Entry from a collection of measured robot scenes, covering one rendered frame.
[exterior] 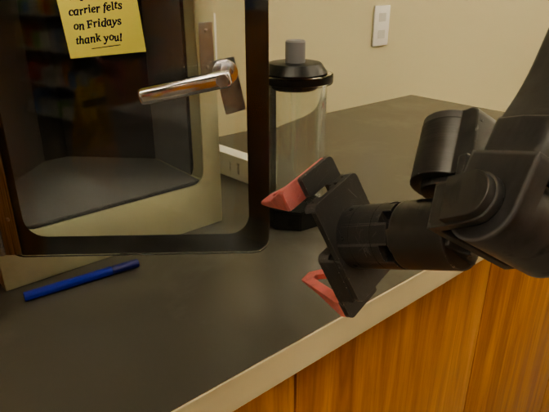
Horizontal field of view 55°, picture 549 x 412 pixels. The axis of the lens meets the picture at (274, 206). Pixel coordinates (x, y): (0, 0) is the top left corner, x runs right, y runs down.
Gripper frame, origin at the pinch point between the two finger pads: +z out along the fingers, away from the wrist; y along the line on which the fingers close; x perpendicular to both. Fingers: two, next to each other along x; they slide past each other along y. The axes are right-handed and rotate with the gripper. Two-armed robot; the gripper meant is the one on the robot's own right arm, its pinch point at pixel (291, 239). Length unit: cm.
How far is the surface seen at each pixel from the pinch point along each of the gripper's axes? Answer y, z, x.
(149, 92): 19.4, 3.4, 4.3
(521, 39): -29, 55, -193
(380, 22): 7, 54, -107
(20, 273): 7.6, 28.3, 17.7
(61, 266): 5.6, 28.4, 13.3
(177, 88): 18.6, 1.6, 2.5
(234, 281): -5.3, 13.3, 1.0
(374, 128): -13, 43, -72
